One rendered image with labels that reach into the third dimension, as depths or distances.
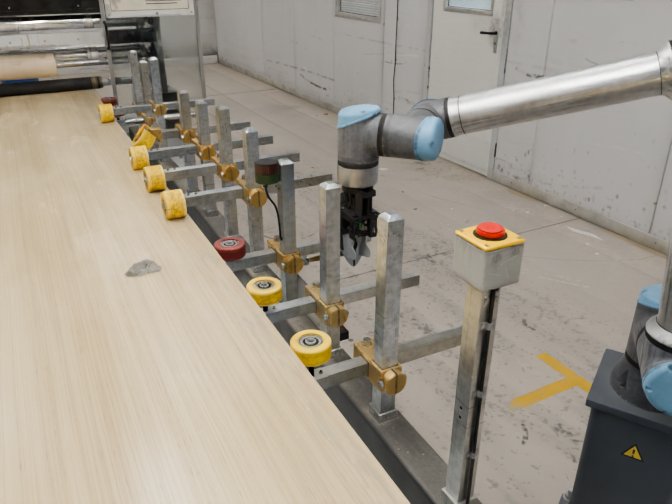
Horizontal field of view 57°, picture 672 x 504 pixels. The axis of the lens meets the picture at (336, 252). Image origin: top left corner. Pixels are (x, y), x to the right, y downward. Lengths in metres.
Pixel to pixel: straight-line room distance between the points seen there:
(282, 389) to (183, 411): 0.17
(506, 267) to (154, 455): 0.59
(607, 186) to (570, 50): 0.89
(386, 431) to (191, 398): 0.43
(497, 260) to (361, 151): 0.53
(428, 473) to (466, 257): 0.50
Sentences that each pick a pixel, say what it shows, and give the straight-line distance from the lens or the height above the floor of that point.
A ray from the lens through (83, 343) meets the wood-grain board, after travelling 1.29.
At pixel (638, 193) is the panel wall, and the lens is 4.11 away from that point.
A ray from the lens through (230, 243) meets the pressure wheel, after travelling 1.60.
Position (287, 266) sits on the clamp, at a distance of 1.60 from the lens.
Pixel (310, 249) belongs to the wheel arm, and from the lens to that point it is 1.69.
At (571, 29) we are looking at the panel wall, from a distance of 4.36.
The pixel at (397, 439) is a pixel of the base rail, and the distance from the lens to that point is 1.30.
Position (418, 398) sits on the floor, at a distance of 2.52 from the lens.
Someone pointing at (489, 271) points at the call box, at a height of 1.18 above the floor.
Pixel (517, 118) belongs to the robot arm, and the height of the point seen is 1.26.
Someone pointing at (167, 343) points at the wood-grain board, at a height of 0.90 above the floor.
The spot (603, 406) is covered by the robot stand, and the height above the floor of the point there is 0.60.
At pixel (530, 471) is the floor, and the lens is 2.31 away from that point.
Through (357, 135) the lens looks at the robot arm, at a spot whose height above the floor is 1.24.
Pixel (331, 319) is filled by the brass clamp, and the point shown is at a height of 0.83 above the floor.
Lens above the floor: 1.58
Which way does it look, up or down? 26 degrees down
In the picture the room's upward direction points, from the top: straight up
